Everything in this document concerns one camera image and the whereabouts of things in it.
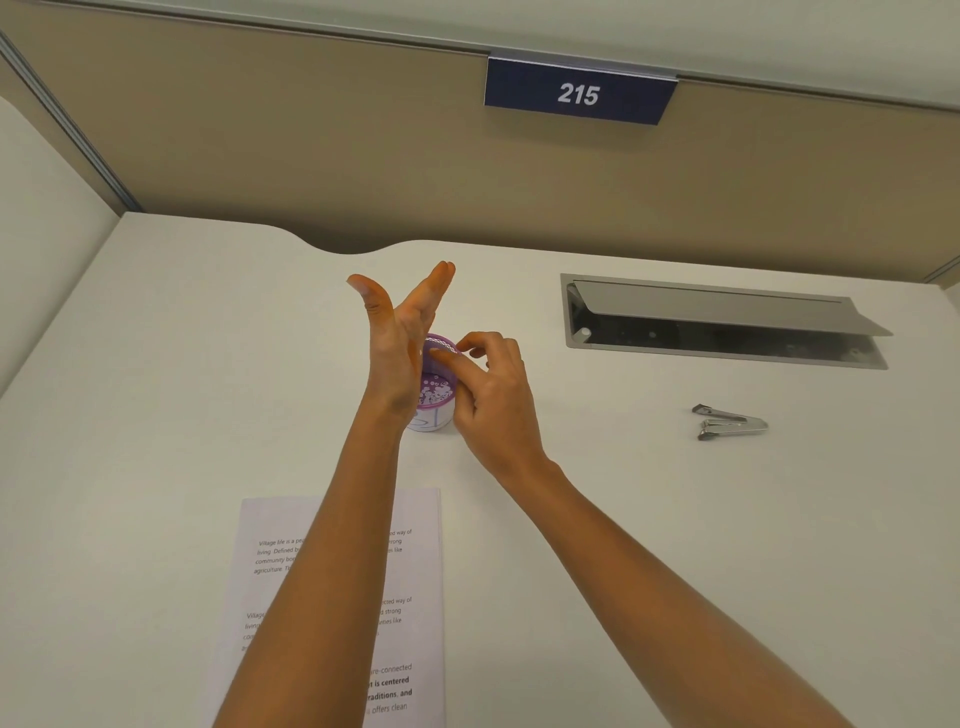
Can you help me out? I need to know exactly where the printed white paper sheet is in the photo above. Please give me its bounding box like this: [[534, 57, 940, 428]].
[[212, 487, 447, 728]]

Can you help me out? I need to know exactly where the person's left forearm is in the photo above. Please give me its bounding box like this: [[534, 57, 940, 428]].
[[213, 397, 421, 728]]

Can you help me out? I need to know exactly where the grey metal partition post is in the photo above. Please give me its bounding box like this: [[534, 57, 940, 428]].
[[0, 30, 145, 216]]

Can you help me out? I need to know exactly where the metal staple remover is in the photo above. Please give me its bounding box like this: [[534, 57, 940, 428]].
[[690, 403, 771, 442]]

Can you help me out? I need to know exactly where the person's left hand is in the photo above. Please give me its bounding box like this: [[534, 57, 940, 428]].
[[346, 261, 456, 423]]

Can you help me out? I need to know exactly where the person's right hand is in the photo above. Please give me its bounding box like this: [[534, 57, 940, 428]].
[[429, 331, 560, 483]]

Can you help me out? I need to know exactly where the grey desk cable hatch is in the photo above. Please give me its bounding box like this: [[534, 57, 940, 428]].
[[559, 272, 894, 371]]

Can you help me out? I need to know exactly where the beige partition panel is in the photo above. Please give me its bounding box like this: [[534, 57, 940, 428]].
[[0, 0, 960, 285]]

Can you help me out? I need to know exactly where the purple round container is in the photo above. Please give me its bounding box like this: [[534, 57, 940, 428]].
[[405, 333, 461, 435]]

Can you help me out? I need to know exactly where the person's right forearm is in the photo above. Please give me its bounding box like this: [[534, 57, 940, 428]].
[[495, 459, 858, 728]]

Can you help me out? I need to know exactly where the dark blue number sign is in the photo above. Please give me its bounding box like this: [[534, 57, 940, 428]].
[[483, 51, 680, 127]]

